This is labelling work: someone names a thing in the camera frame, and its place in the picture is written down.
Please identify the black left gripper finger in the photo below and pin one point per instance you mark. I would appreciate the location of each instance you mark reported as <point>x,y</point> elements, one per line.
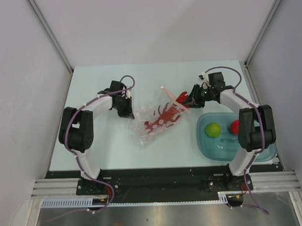
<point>128,112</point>
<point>122,112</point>

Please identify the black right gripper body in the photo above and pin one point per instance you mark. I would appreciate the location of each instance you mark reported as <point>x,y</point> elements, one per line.
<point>202,95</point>

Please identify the red fake food ball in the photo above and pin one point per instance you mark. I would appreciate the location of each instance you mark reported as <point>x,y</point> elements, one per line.
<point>234,127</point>

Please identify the aluminium corner post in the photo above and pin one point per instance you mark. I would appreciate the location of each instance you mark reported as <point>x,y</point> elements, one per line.
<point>263,30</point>
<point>37,12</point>

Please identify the red fake lobster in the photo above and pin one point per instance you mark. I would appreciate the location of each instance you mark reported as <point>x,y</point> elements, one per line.
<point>166,116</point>

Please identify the white slotted cable duct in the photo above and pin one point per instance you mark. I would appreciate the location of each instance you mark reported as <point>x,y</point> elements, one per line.
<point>74,202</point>

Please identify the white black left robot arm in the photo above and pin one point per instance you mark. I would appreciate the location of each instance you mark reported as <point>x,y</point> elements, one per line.
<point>77,127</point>

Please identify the green fake food ball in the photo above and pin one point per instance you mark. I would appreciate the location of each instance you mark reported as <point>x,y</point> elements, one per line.
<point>213,130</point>

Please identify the right aluminium corner post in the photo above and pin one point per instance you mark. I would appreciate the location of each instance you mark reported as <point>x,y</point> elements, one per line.
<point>263,30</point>

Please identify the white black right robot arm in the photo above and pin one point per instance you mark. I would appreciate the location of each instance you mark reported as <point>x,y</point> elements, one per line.
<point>256,123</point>

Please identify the clear zip top bag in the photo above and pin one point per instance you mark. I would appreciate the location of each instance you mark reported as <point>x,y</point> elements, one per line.
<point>137,131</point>

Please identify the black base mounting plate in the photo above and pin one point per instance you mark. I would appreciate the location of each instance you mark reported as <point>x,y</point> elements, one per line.
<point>163,172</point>

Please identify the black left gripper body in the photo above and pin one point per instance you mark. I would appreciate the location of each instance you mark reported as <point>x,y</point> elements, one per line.
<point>122,103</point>

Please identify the left aluminium corner post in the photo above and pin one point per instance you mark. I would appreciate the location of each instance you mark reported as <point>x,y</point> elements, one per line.
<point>37,12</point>

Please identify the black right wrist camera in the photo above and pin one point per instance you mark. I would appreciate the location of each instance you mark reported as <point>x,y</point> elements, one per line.
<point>213,80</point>

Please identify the teal translucent plastic container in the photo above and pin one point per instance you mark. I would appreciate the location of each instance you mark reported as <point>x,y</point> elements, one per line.
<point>223,147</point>

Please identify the aluminium front frame rail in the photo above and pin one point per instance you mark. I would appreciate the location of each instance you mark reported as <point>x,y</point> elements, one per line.
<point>262,181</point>

